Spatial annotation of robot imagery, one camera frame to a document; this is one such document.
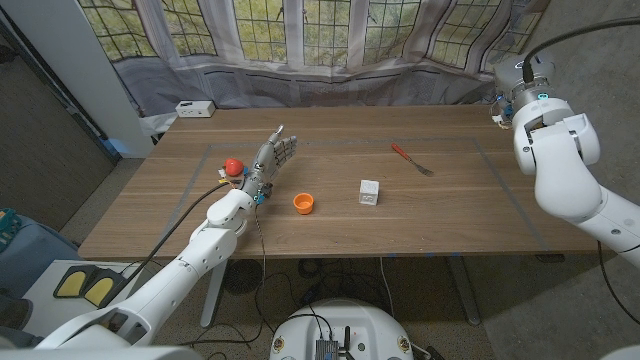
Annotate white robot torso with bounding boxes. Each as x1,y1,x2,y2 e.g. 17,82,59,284
0,344,204,360

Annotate white power strip box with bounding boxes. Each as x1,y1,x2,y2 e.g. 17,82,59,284
175,100,217,119

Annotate grey electronics box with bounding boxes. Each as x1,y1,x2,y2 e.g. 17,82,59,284
313,338,340,360

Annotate white pillar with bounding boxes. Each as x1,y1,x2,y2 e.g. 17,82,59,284
0,0,154,159

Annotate round black fan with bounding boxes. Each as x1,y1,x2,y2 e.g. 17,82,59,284
223,259,264,296

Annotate blue seat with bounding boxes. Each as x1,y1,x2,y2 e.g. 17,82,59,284
0,214,81,301

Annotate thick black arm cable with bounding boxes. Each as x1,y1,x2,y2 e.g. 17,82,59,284
522,17,640,84
93,180,239,310

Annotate teal object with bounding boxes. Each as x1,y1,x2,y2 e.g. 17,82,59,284
0,208,22,253

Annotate black floor cable bundle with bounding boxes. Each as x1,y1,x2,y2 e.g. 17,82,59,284
254,257,391,321

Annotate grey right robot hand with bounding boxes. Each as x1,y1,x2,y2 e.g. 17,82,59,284
489,52,557,130

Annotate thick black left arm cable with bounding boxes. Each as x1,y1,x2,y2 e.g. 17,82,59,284
93,180,239,310

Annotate grey table leg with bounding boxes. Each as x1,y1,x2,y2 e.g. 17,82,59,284
446,256,482,326

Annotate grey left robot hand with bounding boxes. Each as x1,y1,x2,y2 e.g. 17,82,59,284
241,124,299,199

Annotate white cube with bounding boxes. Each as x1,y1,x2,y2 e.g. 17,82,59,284
358,179,381,206

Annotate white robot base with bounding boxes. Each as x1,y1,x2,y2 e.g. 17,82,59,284
269,298,415,360

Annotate white table leg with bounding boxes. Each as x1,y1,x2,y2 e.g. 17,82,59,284
199,258,230,329

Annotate yellow black foot pedal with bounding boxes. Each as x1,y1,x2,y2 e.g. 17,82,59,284
81,268,130,310
53,264,100,300

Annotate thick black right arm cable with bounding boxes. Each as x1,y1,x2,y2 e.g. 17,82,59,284
522,17,640,84

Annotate orange cup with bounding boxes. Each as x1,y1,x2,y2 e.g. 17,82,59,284
292,192,316,216

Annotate fork with red handle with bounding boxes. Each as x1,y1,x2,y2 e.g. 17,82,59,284
390,143,435,178

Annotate printed window backdrop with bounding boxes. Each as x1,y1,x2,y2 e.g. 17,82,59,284
77,0,551,119

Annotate white pedal platform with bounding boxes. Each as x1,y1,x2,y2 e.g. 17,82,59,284
22,258,151,341

